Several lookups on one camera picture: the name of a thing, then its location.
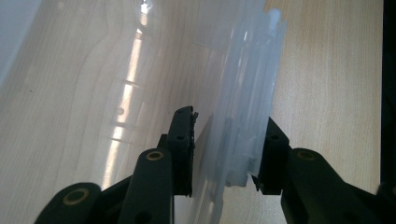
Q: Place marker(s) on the clear plastic storage box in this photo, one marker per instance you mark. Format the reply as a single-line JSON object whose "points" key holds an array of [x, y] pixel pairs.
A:
{"points": [[249, 93]]}

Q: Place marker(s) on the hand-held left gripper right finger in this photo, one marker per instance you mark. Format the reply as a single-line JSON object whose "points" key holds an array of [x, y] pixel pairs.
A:
{"points": [[274, 155]]}

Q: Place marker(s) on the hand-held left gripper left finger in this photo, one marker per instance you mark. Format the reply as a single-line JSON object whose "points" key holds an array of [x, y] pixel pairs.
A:
{"points": [[182, 146]]}

